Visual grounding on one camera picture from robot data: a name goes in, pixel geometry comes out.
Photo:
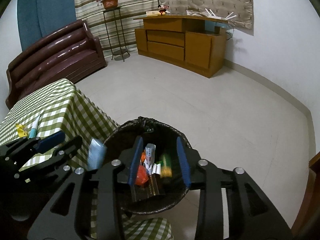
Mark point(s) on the black cardboard box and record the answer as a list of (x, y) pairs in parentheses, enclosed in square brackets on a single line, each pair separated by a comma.
[(150, 189)]

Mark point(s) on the potted plant terracotta pot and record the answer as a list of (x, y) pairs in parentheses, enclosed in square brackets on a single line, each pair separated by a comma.
[(110, 0)]

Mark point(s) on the yellow snack wrapper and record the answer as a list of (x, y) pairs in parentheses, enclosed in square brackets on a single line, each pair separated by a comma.
[(22, 130)]

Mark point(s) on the blue curtain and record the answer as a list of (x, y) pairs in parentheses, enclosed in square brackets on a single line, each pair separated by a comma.
[(39, 18)]

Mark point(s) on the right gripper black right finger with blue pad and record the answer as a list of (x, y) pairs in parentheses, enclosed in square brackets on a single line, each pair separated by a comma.
[(251, 214)]

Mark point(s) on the dark red leather sofa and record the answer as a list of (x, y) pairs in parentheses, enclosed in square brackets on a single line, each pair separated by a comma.
[(71, 52)]

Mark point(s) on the black metal plant stand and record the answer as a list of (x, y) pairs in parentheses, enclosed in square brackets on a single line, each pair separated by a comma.
[(122, 50)]

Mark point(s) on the white teal tube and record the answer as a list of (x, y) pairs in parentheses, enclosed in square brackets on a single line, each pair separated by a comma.
[(33, 131)]

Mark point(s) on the brown wooden door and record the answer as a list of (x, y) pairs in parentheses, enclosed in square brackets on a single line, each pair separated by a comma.
[(306, 225)]

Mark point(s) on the white paper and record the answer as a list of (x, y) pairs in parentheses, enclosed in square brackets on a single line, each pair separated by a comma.
[(156, 168)]

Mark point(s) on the striped green curtain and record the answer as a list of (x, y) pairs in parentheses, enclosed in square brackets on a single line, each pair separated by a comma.
[(131, 11)]

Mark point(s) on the orange wrapper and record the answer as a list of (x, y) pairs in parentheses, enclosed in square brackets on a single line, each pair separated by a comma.
[(143, 157)]

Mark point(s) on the green black small bottle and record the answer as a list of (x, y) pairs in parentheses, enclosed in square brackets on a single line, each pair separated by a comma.
[(166, 167)]

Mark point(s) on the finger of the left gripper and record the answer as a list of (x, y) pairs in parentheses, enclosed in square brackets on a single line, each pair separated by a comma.
[(36, 145), (57, 153)]

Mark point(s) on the tissue box on cabinet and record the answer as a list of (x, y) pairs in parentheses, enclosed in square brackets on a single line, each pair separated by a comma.
[(153, 13)]

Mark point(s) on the red plastic bag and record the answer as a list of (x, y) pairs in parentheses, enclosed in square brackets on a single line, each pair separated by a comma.
[(142, 176)]

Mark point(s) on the black lined wicker trash bin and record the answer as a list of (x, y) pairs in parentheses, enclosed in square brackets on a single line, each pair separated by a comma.
[(164, 137)]

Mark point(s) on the green checkered tablecloth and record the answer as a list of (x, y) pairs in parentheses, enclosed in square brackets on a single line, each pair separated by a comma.
[(60, 106)]

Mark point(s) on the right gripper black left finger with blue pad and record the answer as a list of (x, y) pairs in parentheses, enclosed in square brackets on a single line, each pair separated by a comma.
[(105, 192)]

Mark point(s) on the Mickey Mouse plush toy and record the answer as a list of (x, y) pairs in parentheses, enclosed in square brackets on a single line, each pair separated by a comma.
[(163, 9)]

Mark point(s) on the wooden TV cabinet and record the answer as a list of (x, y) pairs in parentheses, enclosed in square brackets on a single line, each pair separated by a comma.
[(184, 42)]

